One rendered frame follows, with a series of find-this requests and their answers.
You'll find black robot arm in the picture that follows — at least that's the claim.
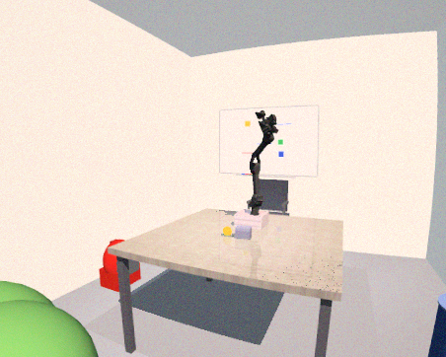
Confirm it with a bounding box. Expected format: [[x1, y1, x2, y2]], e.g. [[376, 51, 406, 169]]
[[249, 114, 279, 216]]

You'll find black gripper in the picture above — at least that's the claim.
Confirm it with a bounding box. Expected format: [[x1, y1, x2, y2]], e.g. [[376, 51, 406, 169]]
[[256, 109, 272, 134]]

